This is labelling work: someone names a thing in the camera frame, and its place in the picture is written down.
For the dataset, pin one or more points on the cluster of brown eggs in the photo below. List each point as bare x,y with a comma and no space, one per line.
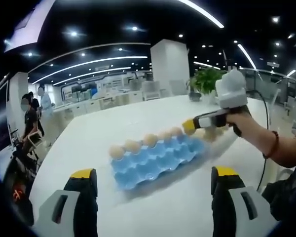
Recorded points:
207,134

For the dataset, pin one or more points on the white square pillar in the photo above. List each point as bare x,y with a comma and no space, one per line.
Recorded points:
169,66

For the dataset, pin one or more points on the dark round bowl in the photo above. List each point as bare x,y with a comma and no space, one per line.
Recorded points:
195,96

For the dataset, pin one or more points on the person's right hand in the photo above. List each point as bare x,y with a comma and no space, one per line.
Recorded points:
249,126

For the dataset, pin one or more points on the white cabinet row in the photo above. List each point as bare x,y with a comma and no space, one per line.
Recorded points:
106,103

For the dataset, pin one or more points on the white table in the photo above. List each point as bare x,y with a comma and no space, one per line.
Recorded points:
93,128

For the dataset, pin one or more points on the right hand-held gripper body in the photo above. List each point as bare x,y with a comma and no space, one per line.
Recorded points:
232,91

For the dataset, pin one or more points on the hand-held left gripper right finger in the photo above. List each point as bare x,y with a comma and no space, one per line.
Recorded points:
232,209

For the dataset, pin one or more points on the single brown egg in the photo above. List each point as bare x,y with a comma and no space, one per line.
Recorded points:
132,145
150,139
117,151
165,135
176,131

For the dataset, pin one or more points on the blue egg tray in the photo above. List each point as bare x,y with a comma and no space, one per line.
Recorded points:
150,170

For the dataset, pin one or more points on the grey office chair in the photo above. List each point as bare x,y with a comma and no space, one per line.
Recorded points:
291,103

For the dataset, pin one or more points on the person's dark patterned shirt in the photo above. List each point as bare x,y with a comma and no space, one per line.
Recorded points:
288,197

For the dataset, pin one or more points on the white mesh chair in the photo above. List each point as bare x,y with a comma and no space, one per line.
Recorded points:
150,90

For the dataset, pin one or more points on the green potted plant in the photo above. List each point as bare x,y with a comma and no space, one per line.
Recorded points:
207,79

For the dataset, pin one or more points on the white frame office chair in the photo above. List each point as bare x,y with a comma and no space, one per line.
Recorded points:
35,138

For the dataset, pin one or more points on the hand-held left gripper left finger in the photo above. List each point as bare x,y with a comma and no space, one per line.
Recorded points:
72,209

